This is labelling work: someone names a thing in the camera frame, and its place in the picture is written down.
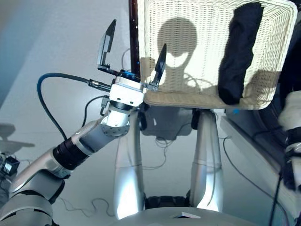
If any thin grey floor cable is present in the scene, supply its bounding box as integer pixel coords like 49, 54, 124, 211
141, 124, 186, 170
58, 196, 113, 217
218, 135, 273, 201

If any pale woven basket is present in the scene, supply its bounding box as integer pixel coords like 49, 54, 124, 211
136, 0, 297, 110

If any silver robot leg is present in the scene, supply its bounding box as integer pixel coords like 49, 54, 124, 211
190, 108, 224, 212
112, 105, 148, 218

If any small black floor device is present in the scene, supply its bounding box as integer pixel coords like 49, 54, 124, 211
0, 153, 19, 176

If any grey washing machine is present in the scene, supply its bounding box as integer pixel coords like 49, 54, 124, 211
220, 0, 301, 226

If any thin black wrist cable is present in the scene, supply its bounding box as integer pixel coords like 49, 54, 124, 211
83, 95, 110, 128

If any dark wooden stand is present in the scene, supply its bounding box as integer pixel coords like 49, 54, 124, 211
128, 0, 142, 78

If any silver robot torso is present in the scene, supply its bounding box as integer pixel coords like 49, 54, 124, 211
108, 194, 266, 226

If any black cloth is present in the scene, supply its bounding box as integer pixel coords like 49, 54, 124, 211
217, 2, 264, 105

